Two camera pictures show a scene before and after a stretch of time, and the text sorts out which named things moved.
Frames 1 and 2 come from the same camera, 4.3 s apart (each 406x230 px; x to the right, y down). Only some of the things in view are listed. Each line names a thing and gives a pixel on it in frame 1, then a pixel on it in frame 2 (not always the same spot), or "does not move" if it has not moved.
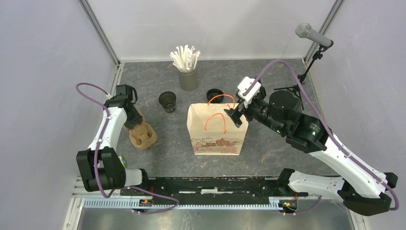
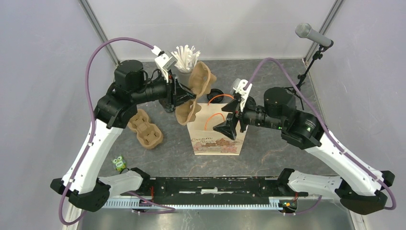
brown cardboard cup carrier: (144, 136) to (200, 79)
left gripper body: (133, 118) to (171, 95)
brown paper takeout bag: (212, 131) does not move
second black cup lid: (212, 92) does not move
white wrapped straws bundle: (184, 58) does not move
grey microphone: (305, 30) does not move
